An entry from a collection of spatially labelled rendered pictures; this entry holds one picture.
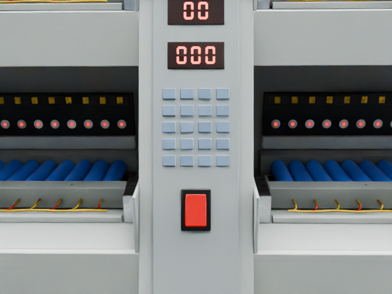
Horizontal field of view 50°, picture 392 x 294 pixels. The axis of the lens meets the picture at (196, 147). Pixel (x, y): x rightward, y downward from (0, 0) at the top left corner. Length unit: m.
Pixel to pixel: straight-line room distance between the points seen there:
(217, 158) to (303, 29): 0.13
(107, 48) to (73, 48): 0.03
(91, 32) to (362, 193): 0.29
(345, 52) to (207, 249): 0.20
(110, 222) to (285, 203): 0.17
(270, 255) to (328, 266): 0.05
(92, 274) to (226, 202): 0.13
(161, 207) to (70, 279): 0.10
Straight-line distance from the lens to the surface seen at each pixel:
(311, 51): 0.37
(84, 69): 0.57
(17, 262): 0.39
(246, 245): 0.35
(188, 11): 0.36
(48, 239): 0.40
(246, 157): 0.35
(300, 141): 0.53
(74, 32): 0.38
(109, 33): 0.37
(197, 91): 0.34
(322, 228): 0.40
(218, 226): 0.35
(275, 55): 0.37
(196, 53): 0.35
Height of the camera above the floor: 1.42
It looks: level
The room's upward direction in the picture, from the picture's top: straight up
